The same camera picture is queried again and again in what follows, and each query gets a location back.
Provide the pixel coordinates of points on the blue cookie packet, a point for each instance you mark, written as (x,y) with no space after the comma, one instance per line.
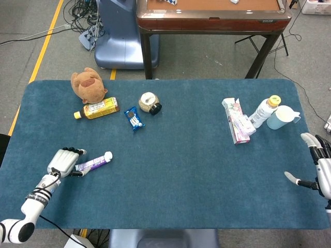
(134,120)

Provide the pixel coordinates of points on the light blue measuring cup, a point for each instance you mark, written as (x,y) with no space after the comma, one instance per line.
(279,118)

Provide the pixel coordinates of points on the white storage box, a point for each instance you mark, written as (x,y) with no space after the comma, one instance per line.
(316,7)

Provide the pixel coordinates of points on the grey device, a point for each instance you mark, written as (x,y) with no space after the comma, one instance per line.
(328,127)

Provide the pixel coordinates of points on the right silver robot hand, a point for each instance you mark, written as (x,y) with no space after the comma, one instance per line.
(324,170)

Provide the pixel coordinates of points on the blue table cloth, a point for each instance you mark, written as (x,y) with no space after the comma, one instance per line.
(181,168)

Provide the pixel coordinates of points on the yellow label tea bottle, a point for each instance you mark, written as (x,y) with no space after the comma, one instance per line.
(101,108)

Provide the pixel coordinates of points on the blue white snake puzzle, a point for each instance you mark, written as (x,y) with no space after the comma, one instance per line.
(172,2)

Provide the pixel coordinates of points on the blue grey robot torso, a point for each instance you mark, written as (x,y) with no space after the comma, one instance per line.
(165,239)

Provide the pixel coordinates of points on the grey power strip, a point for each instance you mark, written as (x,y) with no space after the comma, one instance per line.
(86,38)

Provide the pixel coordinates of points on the brown plush bear toy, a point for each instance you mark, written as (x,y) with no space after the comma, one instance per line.
(89,86)

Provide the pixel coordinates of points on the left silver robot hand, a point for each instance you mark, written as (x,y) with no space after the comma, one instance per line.
(62,161)

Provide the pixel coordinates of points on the glass jar black lid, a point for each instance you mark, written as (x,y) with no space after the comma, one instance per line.
(148,102)

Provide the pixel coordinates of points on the pink white box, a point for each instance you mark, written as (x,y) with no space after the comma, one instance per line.
(232,108)

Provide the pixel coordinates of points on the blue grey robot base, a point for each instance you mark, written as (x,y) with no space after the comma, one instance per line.
(121,44)

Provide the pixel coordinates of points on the brown mahjong table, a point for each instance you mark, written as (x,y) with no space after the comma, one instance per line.
(207,23)

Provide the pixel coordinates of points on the white bottle yellow cap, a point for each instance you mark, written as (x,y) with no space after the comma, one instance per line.
(261,112)

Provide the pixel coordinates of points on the purple white tube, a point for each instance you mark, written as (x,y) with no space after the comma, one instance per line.
(93,163)

